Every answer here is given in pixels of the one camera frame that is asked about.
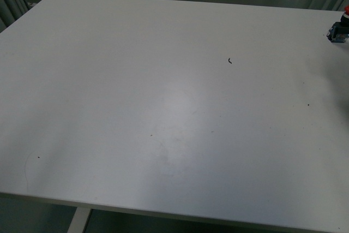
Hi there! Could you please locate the white table leg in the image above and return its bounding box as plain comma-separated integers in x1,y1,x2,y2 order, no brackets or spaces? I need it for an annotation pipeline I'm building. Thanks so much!
67,207,92,233

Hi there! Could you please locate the left grey curtain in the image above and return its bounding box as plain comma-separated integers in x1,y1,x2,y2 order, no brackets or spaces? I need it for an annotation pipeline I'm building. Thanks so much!
1,0,29,32

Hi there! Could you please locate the red push button switch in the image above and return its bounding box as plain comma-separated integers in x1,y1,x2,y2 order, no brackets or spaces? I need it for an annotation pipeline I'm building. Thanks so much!
327,6,348,43

